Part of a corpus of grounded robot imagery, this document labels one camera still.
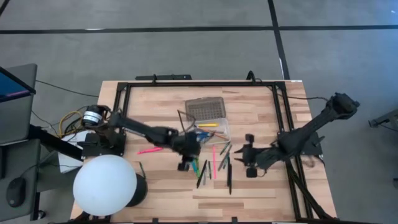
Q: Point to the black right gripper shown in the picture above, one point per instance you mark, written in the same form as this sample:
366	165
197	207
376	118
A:
253	157

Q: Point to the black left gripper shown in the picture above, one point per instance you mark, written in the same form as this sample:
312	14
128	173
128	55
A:
186	144

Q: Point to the teal green crayon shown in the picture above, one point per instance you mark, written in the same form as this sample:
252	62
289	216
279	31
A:
226	162

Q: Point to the grey pencil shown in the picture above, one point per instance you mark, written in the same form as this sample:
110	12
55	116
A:
224	158

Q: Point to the black pen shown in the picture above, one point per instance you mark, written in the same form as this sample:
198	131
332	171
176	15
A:
228	171
230	183

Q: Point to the light green pen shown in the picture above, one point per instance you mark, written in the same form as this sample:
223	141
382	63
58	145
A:
197	166

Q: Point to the blue pen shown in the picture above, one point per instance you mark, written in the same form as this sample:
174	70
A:
194	168

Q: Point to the yellow highlighter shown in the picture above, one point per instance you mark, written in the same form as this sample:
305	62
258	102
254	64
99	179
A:
207	125

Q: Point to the pink colored pencil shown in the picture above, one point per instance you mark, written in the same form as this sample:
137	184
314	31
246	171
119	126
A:
214	161

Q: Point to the thick black marker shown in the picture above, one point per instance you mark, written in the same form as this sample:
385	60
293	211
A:
202	174

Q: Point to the dark green crayon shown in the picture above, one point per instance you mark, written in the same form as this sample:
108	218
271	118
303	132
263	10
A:
209	170

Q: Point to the pink highlighter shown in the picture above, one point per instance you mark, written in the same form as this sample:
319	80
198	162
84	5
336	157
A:
149	151

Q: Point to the dark green pencil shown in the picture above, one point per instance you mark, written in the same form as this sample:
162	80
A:
142	169

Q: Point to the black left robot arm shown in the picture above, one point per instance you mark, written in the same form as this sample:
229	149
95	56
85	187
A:
136	126

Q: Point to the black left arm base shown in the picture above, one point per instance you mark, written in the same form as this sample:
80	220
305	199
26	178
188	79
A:
93	149

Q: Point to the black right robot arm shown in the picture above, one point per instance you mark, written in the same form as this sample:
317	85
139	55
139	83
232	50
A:
311	127

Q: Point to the translucent plastic supply box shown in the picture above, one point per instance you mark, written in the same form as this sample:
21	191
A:
205	109

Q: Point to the white power box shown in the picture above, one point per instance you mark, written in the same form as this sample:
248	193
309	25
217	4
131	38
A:
66	161

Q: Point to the black sensor bar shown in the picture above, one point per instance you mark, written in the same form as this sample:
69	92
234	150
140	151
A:
163	77

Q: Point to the white globe lamp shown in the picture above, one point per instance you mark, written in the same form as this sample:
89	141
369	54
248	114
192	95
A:
104	185

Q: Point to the grey stand leg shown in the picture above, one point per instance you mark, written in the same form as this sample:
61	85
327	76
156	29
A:
385	119

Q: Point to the grey side desk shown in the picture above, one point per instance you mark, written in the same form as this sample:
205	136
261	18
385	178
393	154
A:
18	118

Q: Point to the black computer mouse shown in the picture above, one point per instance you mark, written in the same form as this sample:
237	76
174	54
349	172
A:
15	191

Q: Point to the open laptop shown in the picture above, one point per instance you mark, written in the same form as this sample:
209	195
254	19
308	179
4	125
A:
12	87

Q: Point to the black aluminium table frame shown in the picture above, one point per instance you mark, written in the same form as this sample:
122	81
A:
202	84

